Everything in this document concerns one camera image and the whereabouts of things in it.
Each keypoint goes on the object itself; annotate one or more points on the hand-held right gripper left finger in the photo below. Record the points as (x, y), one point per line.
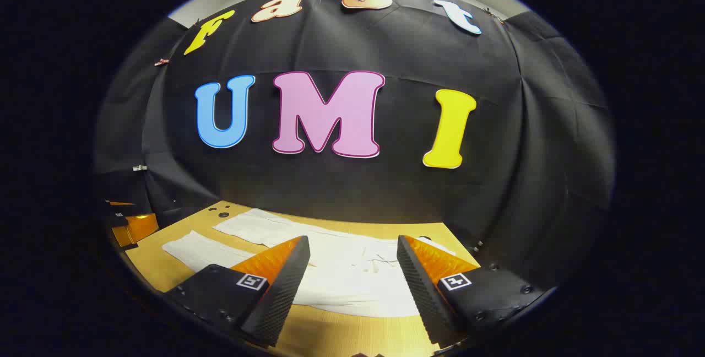
(281, 296)

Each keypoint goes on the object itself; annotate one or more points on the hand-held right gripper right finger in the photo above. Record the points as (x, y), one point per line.
(421, 291)

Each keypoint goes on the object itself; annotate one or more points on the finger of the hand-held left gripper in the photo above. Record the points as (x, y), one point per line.
(117, 218)
(137, 229)

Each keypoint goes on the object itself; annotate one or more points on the small red clip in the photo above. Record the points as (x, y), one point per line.
(161, 61)

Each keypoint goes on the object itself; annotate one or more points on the white jeans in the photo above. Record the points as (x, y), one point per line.
(341, 269)

